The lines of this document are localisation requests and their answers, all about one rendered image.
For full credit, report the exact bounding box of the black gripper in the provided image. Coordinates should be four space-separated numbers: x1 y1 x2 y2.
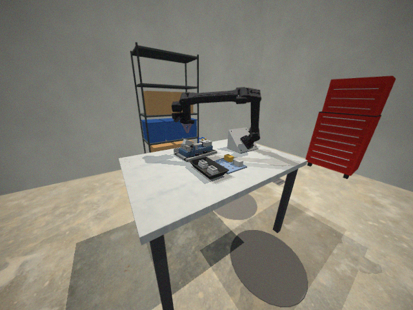
180 112 194 133

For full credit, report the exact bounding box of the yellow rectangular block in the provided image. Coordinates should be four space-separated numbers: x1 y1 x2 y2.
224 154 234 162

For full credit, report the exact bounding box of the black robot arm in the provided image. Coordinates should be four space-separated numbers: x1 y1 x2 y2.
172 87 261 149

